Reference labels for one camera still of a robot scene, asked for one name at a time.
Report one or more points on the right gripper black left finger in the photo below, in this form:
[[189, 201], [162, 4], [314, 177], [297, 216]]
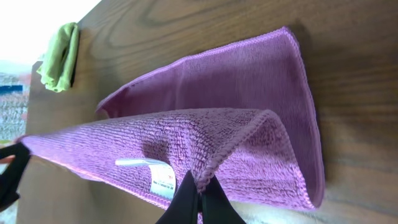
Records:
[[183, 208]]

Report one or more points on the purple microfiber cloth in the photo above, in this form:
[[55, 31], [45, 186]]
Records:
[[242, 113]]

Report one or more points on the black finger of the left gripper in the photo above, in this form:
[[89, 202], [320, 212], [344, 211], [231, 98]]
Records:
[[11, 177]]

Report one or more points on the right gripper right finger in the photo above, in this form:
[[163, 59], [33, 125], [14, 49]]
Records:
[[215, 206]]

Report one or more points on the folded green cloth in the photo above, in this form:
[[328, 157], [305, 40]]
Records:
[[59, 60]]

